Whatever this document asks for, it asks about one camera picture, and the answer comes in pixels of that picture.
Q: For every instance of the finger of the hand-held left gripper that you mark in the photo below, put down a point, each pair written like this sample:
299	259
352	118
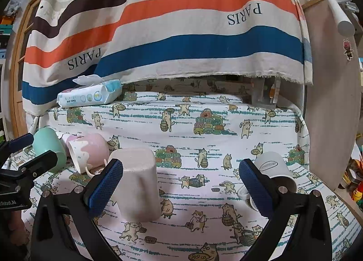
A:
18	143
37	164

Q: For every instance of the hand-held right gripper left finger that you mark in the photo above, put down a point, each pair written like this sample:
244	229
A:
104	188

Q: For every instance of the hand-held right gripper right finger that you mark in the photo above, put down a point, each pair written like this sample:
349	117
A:
255	190

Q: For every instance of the beige cup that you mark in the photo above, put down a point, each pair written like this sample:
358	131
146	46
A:
136	184

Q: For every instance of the mint green cup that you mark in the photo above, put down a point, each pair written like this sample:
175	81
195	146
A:
48	147

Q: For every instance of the pink and white cup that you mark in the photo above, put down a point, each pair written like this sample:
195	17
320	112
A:
89	148

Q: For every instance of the wet wipes pack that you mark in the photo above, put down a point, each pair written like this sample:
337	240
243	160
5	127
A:
88	93

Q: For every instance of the cat printed cloth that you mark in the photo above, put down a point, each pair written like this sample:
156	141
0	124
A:
198	124

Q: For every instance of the colourful toys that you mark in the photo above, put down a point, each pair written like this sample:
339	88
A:
353	181

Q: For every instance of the light wooden panel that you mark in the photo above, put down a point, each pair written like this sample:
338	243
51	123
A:
326	93

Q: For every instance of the bee sticker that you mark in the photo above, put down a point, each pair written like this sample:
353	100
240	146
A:
347	48

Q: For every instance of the striped cloth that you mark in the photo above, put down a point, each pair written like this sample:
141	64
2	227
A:
170	22

